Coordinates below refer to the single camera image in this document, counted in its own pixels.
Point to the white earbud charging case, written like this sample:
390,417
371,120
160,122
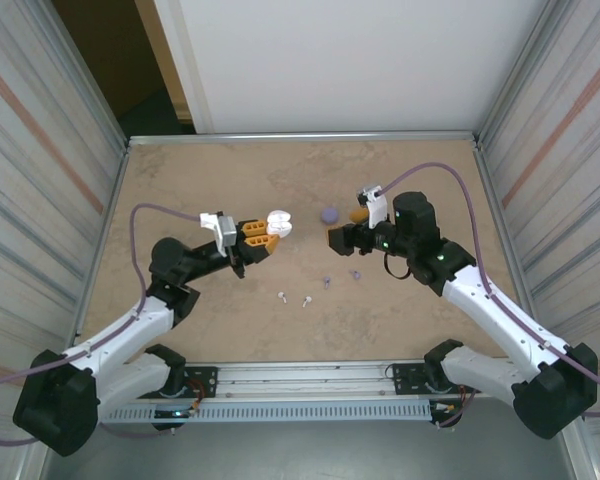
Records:
280,222

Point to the purple earbud charging case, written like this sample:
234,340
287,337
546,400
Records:
328,215

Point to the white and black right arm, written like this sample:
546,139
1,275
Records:
495,325

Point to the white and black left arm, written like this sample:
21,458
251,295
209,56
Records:
145,325

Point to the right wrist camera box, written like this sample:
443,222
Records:
375,205

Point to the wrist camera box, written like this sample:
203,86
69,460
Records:
225,230
375,205

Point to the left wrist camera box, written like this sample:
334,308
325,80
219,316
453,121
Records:
225,230

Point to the aluminium table side rail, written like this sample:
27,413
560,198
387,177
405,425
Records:
122,170
504,225

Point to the aluminium table edge rail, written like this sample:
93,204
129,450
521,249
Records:
300,136

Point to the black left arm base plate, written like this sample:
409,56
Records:
205,375

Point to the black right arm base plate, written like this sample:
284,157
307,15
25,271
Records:
405,375

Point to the white enclosure panel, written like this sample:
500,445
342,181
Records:
330,65

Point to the striped enclosure side panel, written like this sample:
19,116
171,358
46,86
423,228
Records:
30,175
570,150

